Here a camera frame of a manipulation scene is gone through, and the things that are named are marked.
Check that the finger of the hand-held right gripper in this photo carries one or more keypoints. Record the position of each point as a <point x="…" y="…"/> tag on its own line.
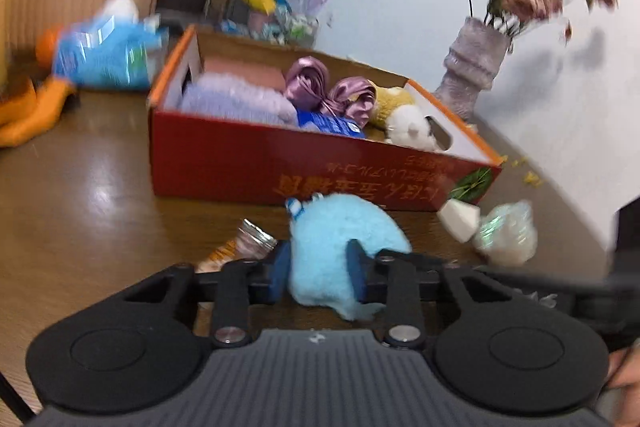
<point x="540" y="281"/>

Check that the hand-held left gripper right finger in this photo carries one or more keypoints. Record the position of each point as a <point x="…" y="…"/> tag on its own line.
<point x="356" y="272"/>

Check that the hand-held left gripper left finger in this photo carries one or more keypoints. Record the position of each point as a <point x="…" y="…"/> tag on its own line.
<point x="280" y="272"/>

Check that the light blue plush toy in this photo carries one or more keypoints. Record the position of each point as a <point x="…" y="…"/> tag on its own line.
<point x="335" y="247"/>

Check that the red cardboard box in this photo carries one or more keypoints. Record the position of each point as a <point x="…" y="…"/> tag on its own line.
<point x="240" y="162"/>

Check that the small blue packet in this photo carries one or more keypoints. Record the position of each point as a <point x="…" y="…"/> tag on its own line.
<point x="330" y="124"/>

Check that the purple plush towel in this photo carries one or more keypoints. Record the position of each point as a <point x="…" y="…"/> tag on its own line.
<point x="235" y="99"/>

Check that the person's right hand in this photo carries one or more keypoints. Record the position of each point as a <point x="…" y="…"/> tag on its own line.
<point x="625" y="367"/>

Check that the glittery clear pouch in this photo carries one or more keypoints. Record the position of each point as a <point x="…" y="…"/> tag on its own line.
<point x="507" y="234"/>

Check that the white faceted block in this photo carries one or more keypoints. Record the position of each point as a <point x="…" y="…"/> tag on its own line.
<point x="460" y="217"/>

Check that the fallen flower petal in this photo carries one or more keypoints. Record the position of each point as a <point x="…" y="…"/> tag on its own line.
<point x="532" y="178"/>

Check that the yellow and white plush toy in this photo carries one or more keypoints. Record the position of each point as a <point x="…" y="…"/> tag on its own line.
<point x="407" y="122"/>

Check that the purple satin scrunchie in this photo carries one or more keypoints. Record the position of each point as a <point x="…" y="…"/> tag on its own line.
<point x="350" y="99"/>
<point x="306" y="79"/>

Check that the grey ribbed vase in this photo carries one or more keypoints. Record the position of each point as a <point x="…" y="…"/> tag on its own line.
<point x="472" y="62"/>

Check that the pile of colourful toys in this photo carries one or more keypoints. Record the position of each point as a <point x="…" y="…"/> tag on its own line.
<point x="280" y="14"/>

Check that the blue plastic tissue pack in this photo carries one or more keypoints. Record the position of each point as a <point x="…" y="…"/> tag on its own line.
<point x="105" y="52"/>

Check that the orange cloth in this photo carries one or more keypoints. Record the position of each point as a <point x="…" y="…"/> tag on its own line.
<point x="35" y="112"/>

